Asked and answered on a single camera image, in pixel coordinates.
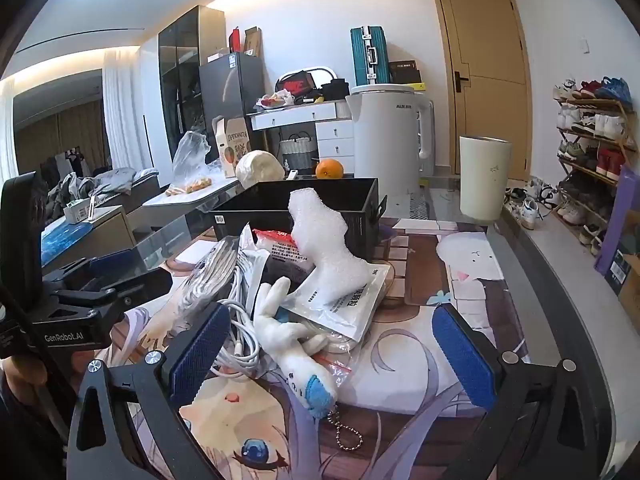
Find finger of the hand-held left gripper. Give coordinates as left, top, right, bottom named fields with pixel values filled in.
left=50, top=270, right=173, bottom=322
left=42, top=252, right=136, bottom=288

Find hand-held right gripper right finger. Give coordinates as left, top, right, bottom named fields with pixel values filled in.
left=432, top=305, right=613, bottom=480

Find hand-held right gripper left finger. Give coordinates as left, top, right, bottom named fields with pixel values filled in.
left=67, top=302, right=232, bottom=480

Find white charging cable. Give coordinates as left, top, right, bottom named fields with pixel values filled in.
left=212, top=260, right=281, bottom=378

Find white plush toy keychain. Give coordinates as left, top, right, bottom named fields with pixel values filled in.
left=252, top=277, right=363, bottom=453

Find white medicine packet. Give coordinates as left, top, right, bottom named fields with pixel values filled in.
left=280, top=260, right=393, bottom=353
left=237, top=225, right=273, bottom=311

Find white foam wrap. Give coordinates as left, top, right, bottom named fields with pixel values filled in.
left=287, top=187, right=368, bottom=311

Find black storage box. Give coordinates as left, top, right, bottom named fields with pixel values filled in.
left=209, top=178, right=388, bottom=263

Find person's left forearm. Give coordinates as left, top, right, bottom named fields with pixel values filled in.
left=0, top=375, right=71, bottom=480

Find person's left hand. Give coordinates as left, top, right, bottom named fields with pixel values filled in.
left=5, top=347, right=96, bottom=391

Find low wooden cabinet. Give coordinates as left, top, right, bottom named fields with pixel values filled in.
left=40, top=205, right=136, bottom=267

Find grey striped pouch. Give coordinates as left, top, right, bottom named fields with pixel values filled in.
left=177, top=237, right=241, bottom=316

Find printed desk mat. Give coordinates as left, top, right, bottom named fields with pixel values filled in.
left=95, top=217, right=531, bottom=480

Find grey clothes pile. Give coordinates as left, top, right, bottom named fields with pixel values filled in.
left=45, top=167, right=161, bottom=211

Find white tray table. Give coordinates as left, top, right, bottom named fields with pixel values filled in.
left=142, top=175, right=241, bottom=211

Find bag of small oranges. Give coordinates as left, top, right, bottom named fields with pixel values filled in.
left=167, top=180, right=212, bottom=196

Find clear zip bag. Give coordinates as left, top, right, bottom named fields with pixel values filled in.
left=317, top=335, right=373, bottom=388

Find red and white packet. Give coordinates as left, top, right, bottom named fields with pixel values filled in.
left=252, top=228, right=313, bottom=273

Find clear plastic bag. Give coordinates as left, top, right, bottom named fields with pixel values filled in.
left=172, top=130, right=213, bottom=188

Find white curtain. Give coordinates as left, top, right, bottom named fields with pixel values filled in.
left=102, top=50, right=151, bottom=171

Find striped floor rug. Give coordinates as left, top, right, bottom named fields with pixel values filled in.
left=385, top=190, right=432, bottom=221

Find pile of loose shoes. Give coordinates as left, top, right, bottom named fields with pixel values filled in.
left=505, top=177, right=558, bottom=231

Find wrapped cabbage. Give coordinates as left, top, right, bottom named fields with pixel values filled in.
left=235, top=150, right=285, bottom=186

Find cardboard fruit box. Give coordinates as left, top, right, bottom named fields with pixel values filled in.
left=211, top=115, right=251, bottom=178

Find cream cup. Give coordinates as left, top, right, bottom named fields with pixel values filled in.
left=459, top=135, right=514, bottom=226

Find open cardboard box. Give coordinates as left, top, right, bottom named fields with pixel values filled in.
left=617, top=255, right=640, bottom=321

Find wicker basket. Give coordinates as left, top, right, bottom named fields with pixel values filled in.
left=279, top=132, right=317, bottom=171

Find black fridge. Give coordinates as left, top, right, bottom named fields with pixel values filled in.
left=199, top=52, right=266, bottom=156

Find purple bag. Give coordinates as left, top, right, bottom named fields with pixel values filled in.
left=594, top=165, right=640, bottom=276

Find dark glass cabinet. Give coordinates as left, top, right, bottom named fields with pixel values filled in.
left=159, top=6, right=226, bottom=176

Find orange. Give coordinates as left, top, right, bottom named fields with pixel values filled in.
left=315, top=158, right=345, bottom=181

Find snack bags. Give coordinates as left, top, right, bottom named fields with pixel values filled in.
left=255, top=90, right=293, bottom=111

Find white electric kettle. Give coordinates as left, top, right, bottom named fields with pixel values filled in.
left=346, top=84, right=436, bottom=193

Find white desk with drawers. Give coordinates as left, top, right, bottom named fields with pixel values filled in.
left=248, top=100, right=356, bottom=161

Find red and black bag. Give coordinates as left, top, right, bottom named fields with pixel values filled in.
left=275, top=72, right=316, bottom=101

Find wooden shoe rack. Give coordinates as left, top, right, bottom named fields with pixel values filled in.
left=552, top=95, right=638, bottom=256

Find shoe rack with shoes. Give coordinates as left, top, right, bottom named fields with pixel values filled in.
left=552, top=77, right=633, bottom=256

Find flat cardboard carton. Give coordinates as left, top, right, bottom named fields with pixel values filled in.
left=243, top=27, right=263, bottom=58

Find white curved chair back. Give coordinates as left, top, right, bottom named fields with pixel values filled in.
left=300, top=65, right=336, bottom=86

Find black gift box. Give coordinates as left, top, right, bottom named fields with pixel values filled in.
left=389, top=61, right=421, bottom=85

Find wooden door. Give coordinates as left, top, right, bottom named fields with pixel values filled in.
left=431, top=0, right=532, bottom=181

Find teal suitcase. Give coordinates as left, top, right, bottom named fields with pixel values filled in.
left=350, top=26, right=388, bottom=87

